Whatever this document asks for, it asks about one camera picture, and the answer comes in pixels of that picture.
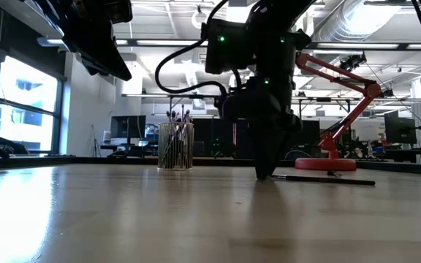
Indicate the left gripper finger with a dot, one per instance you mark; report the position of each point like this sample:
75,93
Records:
119,58
104,64

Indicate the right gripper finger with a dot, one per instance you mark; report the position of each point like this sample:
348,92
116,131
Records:
277,146
261,146

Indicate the black silver-ferruled makeup brush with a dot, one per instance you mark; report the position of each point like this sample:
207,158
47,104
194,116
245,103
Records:
324,179

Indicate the office chair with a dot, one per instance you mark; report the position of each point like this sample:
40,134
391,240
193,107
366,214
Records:
305,155

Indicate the red desk lamp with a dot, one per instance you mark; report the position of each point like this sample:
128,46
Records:
325,164

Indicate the black computer monitor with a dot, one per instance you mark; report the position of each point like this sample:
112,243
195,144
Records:
400,129
128,127

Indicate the lit computer screen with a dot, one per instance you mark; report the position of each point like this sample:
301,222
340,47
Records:
151,132

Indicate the large window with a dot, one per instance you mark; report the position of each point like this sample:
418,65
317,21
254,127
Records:
27,95

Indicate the dark office desk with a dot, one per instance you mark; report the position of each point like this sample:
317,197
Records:
130,148
411,153

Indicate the black ceiling device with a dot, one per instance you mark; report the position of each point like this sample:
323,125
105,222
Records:
353,62

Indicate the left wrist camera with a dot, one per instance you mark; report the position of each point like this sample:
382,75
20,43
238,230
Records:
117,11

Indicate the black metal frame stand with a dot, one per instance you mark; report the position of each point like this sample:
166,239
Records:
196,96

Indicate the black aluminium table frame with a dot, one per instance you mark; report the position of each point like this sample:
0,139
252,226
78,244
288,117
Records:
86,160

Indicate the silver ventilation duct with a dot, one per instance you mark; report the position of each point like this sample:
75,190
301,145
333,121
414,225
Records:
342,22

